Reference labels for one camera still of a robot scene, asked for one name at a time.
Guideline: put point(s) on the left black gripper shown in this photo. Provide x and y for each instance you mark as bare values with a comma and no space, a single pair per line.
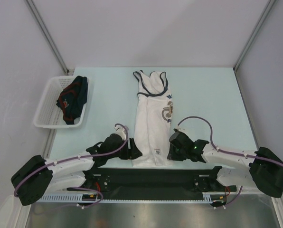
132,153

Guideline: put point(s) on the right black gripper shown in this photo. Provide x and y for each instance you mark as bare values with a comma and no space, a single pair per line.
171,155

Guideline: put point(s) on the white tank top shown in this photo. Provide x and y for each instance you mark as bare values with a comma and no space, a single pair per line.
153,120

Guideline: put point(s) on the navy tank top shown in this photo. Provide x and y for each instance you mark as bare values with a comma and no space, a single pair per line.
72,99

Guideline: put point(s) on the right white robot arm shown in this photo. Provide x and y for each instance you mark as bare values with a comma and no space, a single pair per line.
260,169

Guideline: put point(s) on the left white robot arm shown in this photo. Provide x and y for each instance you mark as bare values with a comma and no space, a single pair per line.
39,176

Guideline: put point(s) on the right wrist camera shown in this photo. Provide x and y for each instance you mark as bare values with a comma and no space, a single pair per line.
178,129

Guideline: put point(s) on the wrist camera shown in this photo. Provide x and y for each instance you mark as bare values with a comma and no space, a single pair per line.
122,132
178,129

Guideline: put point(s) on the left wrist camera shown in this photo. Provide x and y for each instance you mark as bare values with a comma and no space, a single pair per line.
122,132

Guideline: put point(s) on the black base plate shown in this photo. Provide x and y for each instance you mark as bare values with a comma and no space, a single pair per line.
154,184

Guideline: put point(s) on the right cable duct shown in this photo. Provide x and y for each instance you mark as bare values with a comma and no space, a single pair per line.
216,196

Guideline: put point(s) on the cable duct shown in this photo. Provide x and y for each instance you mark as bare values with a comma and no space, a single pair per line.
216,196
70,197

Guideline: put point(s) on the left cable duct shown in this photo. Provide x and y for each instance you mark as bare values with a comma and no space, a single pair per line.
70,197

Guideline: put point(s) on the right aluminium frame post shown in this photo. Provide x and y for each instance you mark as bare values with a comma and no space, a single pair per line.
255,32

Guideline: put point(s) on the aluminium frame post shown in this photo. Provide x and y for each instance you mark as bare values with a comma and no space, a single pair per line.
47,36
255,32

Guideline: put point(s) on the left aluminium frame post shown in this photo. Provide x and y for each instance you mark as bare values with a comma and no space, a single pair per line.
47,36

